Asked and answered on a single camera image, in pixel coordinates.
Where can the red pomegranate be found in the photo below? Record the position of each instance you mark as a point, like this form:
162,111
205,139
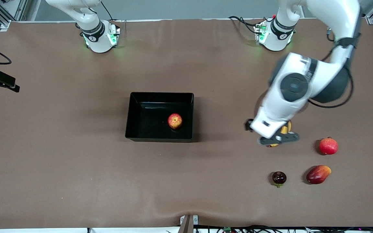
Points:
328,146

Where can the red yellow mango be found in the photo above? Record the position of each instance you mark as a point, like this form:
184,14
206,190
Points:
317,174

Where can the black plastic box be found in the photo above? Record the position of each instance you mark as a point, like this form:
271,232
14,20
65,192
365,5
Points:
147,129

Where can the yellow banana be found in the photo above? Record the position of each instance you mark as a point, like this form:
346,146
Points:
285,128

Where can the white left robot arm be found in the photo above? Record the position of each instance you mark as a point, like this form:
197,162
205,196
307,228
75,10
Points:
295,85

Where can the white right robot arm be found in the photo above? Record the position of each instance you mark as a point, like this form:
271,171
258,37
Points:
96,35

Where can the red yellow apple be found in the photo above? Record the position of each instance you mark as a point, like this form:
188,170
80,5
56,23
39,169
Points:
175,121

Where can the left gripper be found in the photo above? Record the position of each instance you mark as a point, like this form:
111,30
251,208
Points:
248,125

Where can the dark purple mangosteen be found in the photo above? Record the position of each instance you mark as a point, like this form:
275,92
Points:
279,178

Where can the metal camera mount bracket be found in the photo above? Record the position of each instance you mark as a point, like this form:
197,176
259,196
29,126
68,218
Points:
188,224

